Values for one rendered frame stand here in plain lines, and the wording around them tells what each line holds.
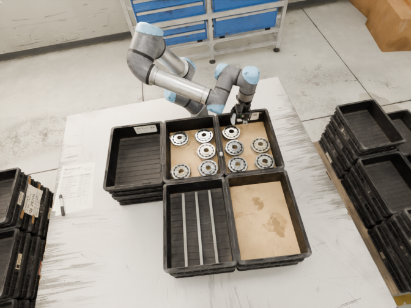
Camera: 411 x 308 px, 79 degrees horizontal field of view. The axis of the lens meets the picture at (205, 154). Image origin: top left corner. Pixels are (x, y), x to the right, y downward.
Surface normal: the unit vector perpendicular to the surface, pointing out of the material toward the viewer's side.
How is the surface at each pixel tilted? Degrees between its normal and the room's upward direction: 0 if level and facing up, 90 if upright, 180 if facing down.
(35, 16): 90
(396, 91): 0
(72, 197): 0
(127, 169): 0
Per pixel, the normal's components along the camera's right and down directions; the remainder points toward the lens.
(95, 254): -0.07, -0.54
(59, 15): 0.18, 0.82
